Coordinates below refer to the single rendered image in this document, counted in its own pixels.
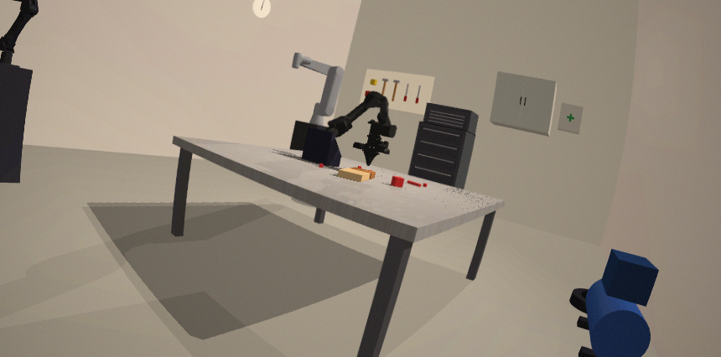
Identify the tan rectangular board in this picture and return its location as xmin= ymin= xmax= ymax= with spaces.
xmin=337 ymin=168 xmax=370 ymax=182

